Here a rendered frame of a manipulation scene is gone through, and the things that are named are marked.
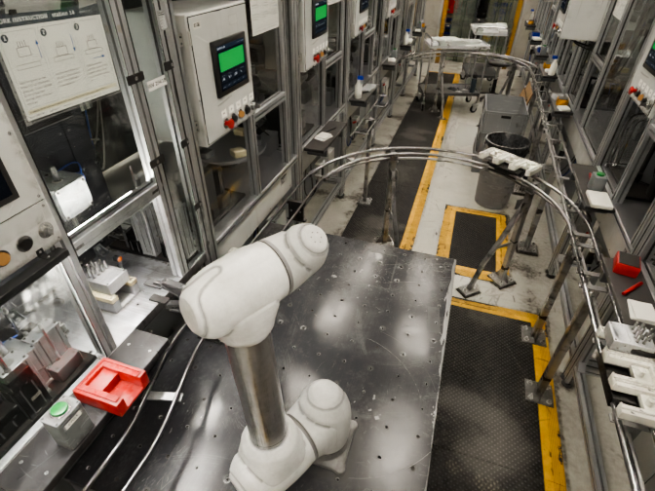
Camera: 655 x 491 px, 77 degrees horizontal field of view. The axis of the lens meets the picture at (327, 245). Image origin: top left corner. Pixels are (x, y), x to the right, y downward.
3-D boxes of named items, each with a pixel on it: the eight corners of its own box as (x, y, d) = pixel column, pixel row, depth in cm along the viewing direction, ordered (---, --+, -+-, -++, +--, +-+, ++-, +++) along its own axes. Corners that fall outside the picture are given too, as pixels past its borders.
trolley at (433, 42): (419, 112, 595) (430, 38, 537) (413, 99, 640) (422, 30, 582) (481, 113, 595) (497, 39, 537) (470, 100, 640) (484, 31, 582)
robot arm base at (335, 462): (362, 413, 144) (363, 404, 141) (343, 476, 127) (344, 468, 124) (312, 398, 149) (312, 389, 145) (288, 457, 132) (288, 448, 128)
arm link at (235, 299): (320, 471, 121) (259, 530, 109) (285, 434, 131) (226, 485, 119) (296, 254, 79) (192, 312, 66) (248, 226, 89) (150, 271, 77)
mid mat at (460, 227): (509, 285, 299) (510, 283, 299) (433, 269, 313) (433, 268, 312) (507, 215, 376) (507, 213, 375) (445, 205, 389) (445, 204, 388)
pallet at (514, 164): (476, 165, 279) (480, 151, 273) (487, 159, 286) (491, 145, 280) (526, 185, 256) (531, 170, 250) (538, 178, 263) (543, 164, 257)
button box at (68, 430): (73, 450, 110) (56, 427, 102) (50, 441, 111) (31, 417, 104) (96, 424, 116) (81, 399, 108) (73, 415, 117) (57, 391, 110)
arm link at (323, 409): (360, 432, 133) (365, 392, 120) (319, 472, 123) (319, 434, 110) (326, 398, 142) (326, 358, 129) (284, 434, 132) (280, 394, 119)
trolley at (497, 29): (498, 94, 667) (516, 27, 609) (461, 92, 675) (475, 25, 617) (491, 80, 734) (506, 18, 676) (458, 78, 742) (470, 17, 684)
